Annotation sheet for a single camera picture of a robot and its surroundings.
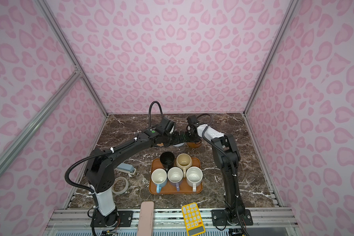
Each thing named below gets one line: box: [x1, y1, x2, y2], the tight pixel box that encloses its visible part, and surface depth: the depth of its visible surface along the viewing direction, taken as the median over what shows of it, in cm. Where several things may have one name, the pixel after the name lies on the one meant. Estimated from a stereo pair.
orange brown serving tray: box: [149, 157, 204, 195], surface depth 84 cm
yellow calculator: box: [181, 202, 207, 236], surface depth 73 cm
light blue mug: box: [150, 168, 168, 194], surface depth 80 cm
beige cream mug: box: [176, 153, 193, 178], surface depth 87 cm
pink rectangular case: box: [137, 201, 155, 236], surface depth 72 cm
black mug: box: [159, 151, 176, 173], surface depth 87 cm
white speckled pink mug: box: [185, 166, 204, 193], surface depth 82 cm
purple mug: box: [166, 166, 184, 192], surface depth 82 cm
